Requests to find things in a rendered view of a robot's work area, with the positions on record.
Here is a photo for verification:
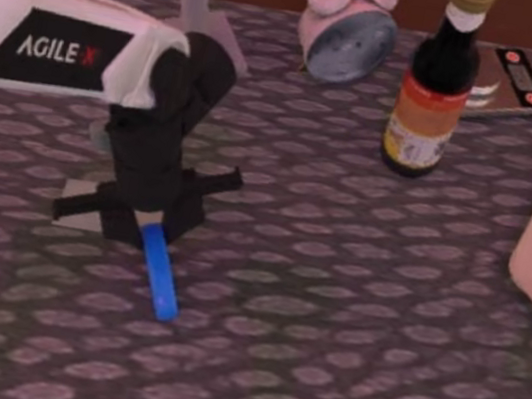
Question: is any blue marker pen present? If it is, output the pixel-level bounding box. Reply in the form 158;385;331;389
127;220;194;325

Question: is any white metal stand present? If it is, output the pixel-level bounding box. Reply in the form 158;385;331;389
115;0;261;77

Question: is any pink twin-bell alarm clock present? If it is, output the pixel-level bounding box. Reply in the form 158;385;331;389
288;0;406;95

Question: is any silver digital kitchen scale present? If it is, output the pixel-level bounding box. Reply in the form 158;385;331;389
459;39;532;130

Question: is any dark glass sauce bottle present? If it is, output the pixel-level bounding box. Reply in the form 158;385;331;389
376;0;497;188

